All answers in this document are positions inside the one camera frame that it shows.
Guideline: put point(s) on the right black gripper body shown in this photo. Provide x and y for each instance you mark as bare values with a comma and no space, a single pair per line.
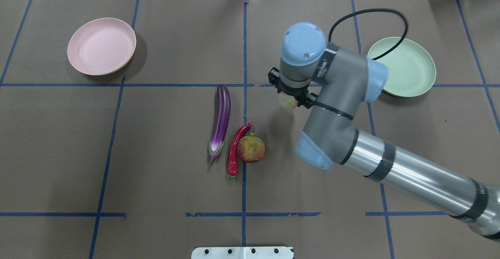
282,89

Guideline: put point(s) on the pink peach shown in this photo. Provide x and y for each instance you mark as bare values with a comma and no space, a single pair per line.
288,102

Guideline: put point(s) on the red yellow pomegranate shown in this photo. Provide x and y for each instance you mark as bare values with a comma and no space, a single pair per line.
250,149

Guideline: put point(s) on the purple eggplant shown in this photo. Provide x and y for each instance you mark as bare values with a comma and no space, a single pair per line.
221,123

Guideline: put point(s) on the red chili pepper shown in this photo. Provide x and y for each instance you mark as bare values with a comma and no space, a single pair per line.
232,162

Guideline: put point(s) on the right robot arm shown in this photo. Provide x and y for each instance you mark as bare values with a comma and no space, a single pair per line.
333,82

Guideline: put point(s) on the green plate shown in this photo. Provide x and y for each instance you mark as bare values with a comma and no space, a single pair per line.
412,71

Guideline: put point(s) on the pink plate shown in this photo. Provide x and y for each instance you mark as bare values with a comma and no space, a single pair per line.
101,46

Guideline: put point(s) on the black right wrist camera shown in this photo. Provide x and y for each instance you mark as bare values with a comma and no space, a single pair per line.
274,77

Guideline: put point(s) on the white post base plate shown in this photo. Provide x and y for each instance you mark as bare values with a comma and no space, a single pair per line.
243,252

